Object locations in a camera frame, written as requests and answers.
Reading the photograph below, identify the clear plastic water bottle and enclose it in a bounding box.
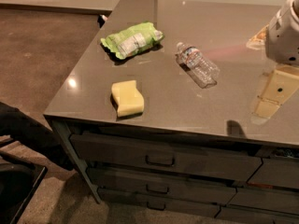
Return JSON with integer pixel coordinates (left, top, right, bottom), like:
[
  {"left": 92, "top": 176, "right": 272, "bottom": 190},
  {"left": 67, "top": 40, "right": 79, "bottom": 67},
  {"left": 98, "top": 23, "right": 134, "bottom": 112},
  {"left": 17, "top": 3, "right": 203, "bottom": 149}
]
[{"left": 177, "top": 42, "right": 220, "bottom": 88}]

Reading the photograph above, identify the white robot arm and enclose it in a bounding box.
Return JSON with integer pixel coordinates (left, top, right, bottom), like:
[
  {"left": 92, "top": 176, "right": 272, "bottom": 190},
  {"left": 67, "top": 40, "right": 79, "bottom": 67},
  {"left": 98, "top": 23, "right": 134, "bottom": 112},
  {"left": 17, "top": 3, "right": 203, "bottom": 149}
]
[{"left": 265, "top": 0, "right": 299, "bottom": 66}]

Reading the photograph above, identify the grey drawer cabinet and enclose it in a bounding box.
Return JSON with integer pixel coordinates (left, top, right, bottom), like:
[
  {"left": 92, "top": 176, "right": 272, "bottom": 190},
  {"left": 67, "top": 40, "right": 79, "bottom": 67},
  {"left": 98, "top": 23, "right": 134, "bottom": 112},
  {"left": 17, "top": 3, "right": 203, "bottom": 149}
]
[{"left": 51, "top": 119, "right": 299, "bottom": 224}]

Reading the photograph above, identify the green snack bag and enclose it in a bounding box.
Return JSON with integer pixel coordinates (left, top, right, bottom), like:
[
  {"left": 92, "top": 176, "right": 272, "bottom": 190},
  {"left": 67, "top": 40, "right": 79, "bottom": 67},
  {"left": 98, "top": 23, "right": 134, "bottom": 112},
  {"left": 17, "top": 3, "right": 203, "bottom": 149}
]
[{"left": 100, "top": 22, "right": 164, "bottom": 60}]

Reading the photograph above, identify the small dark object behind counter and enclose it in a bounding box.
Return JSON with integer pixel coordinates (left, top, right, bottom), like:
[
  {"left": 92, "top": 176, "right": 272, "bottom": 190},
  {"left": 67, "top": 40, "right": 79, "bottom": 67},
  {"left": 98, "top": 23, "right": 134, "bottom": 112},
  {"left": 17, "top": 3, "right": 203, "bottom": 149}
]
[{"left": 97, "top": 15, "right": 107, "bottom": 27}]

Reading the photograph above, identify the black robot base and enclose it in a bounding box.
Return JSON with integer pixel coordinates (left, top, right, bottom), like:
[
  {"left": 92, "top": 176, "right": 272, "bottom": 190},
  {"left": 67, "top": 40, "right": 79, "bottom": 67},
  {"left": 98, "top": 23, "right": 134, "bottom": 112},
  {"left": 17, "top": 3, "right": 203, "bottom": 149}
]
[{"left": 0, "top": 103, "right": 74, "bottom": 224}]

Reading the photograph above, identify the yellow sponge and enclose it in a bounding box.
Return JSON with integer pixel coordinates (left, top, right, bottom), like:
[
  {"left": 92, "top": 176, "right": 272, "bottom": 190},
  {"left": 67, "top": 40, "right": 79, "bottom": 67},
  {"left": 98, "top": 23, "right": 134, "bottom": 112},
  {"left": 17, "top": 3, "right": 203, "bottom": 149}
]
[{"left": 111, "top": 80, "right": 144, "bottom": 118}]

